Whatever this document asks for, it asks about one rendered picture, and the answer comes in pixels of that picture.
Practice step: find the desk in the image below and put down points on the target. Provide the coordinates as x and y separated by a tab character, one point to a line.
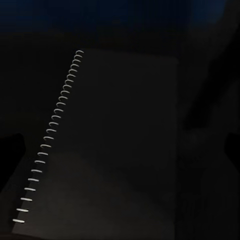
38	43

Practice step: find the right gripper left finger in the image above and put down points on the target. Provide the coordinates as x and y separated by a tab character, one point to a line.
12	149

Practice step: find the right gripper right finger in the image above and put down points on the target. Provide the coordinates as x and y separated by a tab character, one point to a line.
232	149

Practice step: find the notebook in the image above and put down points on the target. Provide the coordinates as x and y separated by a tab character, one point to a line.
107	169

